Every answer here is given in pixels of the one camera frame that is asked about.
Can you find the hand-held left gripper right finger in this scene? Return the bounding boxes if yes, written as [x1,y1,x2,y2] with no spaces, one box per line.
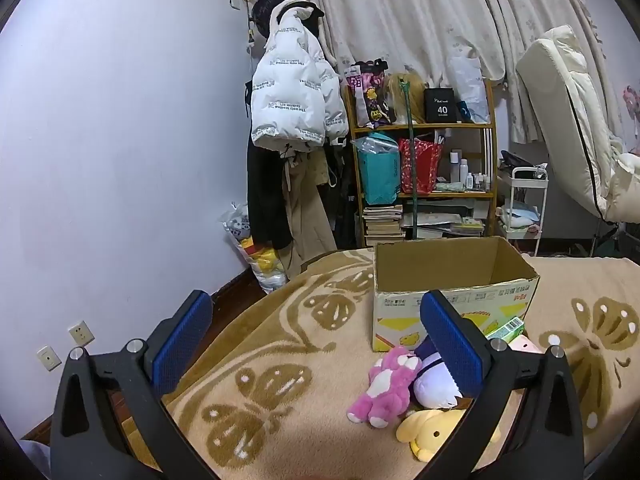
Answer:
[419,290,585,480]

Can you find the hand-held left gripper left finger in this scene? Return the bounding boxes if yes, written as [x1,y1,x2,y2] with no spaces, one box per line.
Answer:
[50,289,221,480]

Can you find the white and purple plush toy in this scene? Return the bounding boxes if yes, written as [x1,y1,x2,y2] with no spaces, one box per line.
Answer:
[412,337,473,409]

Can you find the green tissue pack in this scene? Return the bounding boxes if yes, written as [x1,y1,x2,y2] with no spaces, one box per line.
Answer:
[484,316,526,343]

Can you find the pink plush bear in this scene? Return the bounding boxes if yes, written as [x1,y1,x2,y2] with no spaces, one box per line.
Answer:
[347,346,423,428]

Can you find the printed cardboard box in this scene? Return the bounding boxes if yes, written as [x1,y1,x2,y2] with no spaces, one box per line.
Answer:
[372,236,541,353]

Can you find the yellow plush toy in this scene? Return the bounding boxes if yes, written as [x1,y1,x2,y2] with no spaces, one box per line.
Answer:
[396,408,502,462]

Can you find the plastic bag of toys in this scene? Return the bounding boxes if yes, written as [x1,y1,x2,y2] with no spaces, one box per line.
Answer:
[220,202,288,293]

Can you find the beige butterfly pattern blanket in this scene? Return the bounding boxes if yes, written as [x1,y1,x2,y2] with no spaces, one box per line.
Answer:
[122,247,640,480]

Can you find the pile of papers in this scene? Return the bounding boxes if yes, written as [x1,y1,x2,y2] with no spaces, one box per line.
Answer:
[415,212,486,240]

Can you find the stack of books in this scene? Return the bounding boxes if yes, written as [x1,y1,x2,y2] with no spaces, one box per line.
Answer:
[362,204,406,248]

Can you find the light blue cloth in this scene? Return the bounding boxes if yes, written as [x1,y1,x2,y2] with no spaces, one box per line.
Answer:
[502,205,538,228]

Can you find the white trolley cart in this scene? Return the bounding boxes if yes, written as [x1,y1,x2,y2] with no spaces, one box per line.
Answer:
[500,165,549,256]

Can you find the green pole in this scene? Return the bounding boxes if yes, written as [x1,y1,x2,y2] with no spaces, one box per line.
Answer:
[400,77,420,241]

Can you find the group of toiletry bottles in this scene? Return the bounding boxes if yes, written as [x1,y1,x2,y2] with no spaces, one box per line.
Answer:
[447,150,493,192]

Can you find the black hanging coat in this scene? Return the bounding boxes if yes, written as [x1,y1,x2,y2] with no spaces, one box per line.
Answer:
[245,80,293,251]

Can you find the red patterned bag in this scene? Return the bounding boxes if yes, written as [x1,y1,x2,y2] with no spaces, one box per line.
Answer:
[398,138,445,196]

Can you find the beige hanging trousers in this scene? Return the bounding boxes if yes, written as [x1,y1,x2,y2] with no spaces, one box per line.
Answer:
[280,147,338,276]

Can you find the teal bag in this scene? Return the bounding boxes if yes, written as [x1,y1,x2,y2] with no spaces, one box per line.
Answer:
[357,132,401,206]

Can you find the black bag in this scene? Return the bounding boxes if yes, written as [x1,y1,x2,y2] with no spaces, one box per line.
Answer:
[501,150,548,171]

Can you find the wooden shelf unit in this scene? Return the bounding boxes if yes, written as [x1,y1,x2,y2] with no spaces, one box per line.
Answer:
[342,77,498,251]

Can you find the black box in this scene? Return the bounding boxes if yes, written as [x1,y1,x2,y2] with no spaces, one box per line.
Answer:
[424,87,457,123]

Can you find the yellow wig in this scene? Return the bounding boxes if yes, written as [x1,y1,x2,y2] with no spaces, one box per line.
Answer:
[386,72,426,126]

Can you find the clear plastic bag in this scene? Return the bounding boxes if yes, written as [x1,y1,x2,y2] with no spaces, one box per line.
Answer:
[450,55,488,123]

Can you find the cream mattress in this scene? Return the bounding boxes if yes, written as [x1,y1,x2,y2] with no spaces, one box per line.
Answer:
[515,25,640,223]

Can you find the colourful patterned pouch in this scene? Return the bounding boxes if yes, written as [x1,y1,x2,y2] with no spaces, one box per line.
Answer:
[347,59,391,128]

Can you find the white puffer jacket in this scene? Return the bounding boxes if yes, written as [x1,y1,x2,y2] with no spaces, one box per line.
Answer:
[250,0,349,151]

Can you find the floral beige curtain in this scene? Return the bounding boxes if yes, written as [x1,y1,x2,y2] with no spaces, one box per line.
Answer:
[295,0,601,146]

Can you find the black hat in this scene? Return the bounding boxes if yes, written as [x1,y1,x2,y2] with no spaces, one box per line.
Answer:
[251,0,325,41]

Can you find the white wall socket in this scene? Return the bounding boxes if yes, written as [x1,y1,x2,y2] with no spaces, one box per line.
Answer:
[68,321,94,346]
[36,346,62,372]

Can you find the pink wall decoration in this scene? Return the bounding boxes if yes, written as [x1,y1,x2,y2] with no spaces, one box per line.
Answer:
[622,85,640,121]

